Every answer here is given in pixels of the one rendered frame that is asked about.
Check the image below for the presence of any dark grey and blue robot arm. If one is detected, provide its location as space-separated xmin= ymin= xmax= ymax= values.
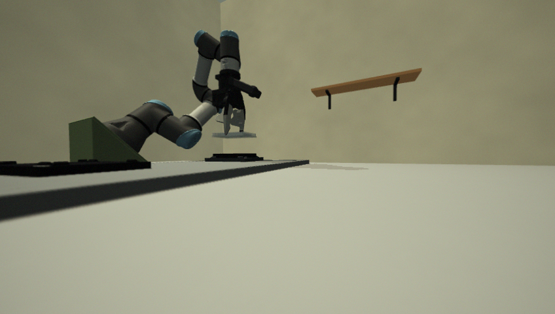
xmin=102 ymin=30 xmax=262 ymax=153

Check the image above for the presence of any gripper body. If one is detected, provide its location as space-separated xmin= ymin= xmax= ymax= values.
xmin=212 ymin=69 xmax=243 ymax=109

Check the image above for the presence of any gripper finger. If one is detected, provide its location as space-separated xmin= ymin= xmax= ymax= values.
xmin=230 ymin=103 xmax=245 ymax=131
xmin=216 ymin=94 xmax=233 ymax=135

